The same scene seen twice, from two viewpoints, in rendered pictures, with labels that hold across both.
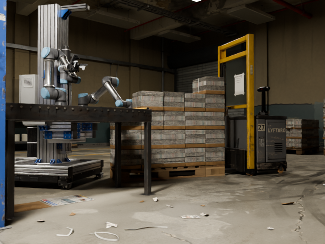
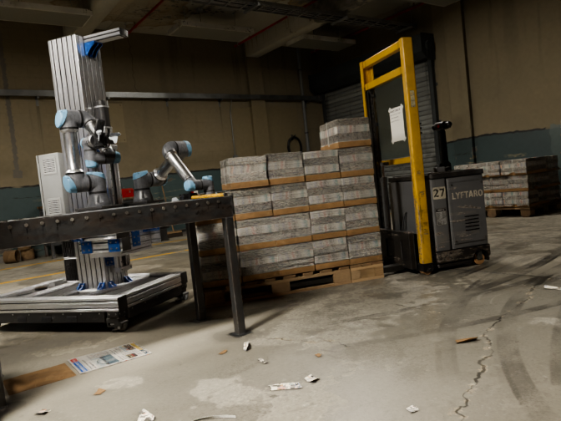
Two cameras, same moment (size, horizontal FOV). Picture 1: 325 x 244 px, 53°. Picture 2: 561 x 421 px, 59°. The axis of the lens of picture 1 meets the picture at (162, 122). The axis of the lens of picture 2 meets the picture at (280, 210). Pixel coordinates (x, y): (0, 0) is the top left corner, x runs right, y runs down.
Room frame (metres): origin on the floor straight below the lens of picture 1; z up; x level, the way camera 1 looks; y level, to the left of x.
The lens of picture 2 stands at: (0.32, -0.46, 0.83)
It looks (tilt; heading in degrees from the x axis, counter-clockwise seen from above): 3 degrees down; 6
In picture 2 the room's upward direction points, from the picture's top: 6 degrees counter-clockwise
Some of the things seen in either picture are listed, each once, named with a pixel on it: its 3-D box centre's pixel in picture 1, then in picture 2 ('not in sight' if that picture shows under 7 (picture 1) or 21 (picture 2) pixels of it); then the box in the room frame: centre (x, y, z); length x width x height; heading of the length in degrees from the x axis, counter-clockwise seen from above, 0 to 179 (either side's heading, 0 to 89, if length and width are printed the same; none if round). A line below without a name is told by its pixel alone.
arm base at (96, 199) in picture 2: (60, 105); (98, 199); (3.54, 1.10, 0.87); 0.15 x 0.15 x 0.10
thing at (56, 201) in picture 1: (67, 199); (109, 357); (2.85, 0.82, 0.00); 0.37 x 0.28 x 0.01; 131
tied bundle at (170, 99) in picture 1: (168, 102); (278, 169); (4.23, -0.07, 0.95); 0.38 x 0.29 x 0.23; 22
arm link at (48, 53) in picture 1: (49, 73); (72, 151); (3.43, 1.18, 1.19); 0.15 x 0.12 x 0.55; 140
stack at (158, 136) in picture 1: (158, 144); (269, 239); (4.17, 0.05, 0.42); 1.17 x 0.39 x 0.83; 112
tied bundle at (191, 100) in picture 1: (188, 103); (313, 166); (4.34, -0.34, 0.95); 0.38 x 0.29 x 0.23; 23
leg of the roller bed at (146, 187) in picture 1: (147, 158); (234, 276); (3.11, 0.14, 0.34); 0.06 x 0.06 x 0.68; 41
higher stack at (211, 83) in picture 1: (208, 126); (350, 200); (4.45, -0.62, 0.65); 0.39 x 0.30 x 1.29; 22
